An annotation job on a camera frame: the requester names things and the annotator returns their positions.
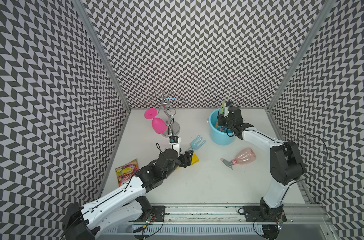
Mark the aluminium corner post right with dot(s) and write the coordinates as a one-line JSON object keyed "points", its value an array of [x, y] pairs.
{"points": [[311, 35]]}

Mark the turquoise plastic bucket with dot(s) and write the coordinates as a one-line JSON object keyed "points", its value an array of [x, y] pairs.
{"points": [[218, 134]]}

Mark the green toy trowel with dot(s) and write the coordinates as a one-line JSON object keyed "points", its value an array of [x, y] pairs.
{"points": [[223, 105]]}

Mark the aluminium corner post left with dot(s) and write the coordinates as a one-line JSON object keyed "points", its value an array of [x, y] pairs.
{"points": [[83, 16]]}

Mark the pink plastic wine glass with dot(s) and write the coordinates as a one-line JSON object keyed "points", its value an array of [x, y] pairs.
{"points": [[158, 125]]}

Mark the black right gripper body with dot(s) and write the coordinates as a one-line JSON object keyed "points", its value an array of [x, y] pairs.
{"points": [[225, 121]]}

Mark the light blue toy rake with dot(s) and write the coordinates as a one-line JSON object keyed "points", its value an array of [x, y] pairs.
{"points": [[197, 143]]}

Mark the colourful snack packet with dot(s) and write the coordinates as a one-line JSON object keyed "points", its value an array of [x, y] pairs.
{"points": [[125, 172]]}

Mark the aluminium corner post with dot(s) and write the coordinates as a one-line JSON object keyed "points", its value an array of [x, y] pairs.
{"points": [[83, 16], [311, 35]]}

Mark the chrome wire stand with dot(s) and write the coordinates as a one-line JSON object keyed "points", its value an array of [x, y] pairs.
{"points": [[168, 104]]}

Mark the yellow toy shovel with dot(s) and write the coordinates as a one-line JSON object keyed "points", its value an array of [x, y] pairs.
{"points": [[195, 159]]}

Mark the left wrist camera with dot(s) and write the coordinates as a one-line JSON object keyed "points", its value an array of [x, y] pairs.
{"points": [[175, 143]]}

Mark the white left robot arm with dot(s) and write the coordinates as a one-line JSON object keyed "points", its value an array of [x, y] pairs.
{"points": [[127, 203]]}

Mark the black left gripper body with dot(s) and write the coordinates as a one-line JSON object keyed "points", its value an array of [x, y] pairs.
{"points": [[182, 160]]}

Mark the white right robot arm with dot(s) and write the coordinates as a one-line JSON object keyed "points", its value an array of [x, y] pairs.
{"points": [[286, 162]]}

